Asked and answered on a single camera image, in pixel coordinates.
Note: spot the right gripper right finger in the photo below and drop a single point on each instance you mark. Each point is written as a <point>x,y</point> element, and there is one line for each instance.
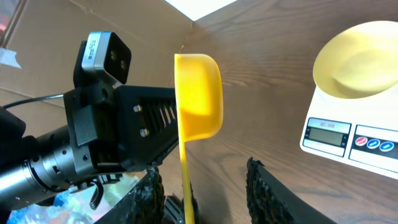
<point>270,201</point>

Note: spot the yellow bowl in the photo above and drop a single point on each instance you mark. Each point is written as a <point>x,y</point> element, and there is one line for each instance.
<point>359,62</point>

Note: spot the yellow measuring scoop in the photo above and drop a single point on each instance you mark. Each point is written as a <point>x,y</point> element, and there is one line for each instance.
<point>199,99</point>

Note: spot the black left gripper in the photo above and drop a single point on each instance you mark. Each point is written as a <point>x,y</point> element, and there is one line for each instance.
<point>84,151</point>

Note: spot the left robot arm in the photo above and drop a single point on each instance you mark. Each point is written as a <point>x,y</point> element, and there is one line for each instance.
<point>15,193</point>

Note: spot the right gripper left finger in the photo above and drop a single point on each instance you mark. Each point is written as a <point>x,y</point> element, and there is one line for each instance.
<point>143,204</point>

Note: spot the white digital kitchen scale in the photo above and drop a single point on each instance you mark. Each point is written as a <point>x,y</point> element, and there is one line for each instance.
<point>359,132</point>

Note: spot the cardboard box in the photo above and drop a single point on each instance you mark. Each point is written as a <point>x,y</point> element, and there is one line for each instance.
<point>40,40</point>

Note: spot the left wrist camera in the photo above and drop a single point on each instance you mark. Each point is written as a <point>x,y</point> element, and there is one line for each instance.
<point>106,57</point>

